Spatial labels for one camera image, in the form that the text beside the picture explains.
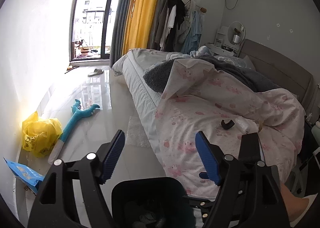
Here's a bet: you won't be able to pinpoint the grey curtain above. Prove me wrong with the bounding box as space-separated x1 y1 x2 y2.
110 0 166 66

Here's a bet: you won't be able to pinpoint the person's right hand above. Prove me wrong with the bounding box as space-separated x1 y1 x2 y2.
280 182 309 222

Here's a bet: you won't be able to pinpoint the grey bed headboard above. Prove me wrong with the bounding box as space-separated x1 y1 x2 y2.
238 39 314 108

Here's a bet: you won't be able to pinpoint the pink patterned white duvet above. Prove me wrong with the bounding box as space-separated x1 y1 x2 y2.
155 59 305 199

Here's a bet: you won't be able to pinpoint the yellow plastic bag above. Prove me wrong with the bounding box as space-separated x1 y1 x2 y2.
22 111 62 158

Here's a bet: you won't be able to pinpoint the blue cat food bag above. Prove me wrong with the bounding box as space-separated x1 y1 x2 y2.
4 158 44 194

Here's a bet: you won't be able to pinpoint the grey slipper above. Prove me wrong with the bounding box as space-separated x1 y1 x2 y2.
88 69 104 77

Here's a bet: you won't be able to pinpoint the black hair claw clip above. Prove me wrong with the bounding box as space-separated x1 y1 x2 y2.
221 119 235 130

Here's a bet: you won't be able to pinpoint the window frame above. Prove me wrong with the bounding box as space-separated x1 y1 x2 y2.
69 0 115 62

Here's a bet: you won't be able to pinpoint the brown tape roll core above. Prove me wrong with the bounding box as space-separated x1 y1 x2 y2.
258 122 263 132

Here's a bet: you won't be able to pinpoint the teal plush back scratcher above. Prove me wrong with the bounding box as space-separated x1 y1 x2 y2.
48 99 100 164

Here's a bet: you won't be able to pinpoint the hanging clothes on rack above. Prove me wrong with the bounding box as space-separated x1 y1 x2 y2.
152 0 207 54

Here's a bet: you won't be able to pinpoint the yellow curtain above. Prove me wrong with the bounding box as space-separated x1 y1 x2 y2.
122 0 157 54

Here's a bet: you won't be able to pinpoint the dark grey fleece blanket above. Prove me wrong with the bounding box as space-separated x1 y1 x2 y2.
143 53 281 94

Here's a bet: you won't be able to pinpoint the white vanity with round mirror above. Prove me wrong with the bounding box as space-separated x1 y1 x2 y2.
206 21 246 56

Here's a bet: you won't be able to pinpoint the white mattress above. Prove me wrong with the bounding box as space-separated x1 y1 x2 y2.
112 48 167 154

